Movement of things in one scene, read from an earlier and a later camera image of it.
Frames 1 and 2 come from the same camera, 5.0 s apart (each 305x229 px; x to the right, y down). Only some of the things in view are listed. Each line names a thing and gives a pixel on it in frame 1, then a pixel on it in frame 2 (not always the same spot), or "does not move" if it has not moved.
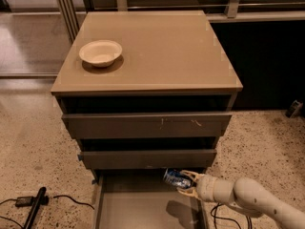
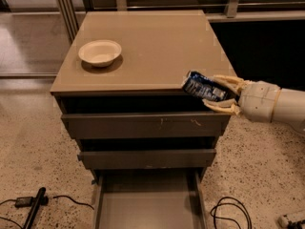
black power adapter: x=24 y=201 does not move
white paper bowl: x=100 y=52 does not move
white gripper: x=206 y=188 -> x=257 y=101
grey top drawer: x=147 y=125 does not move
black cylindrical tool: x=40 y=199 does not move
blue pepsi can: x=175 y=177 -> x=202 y=85
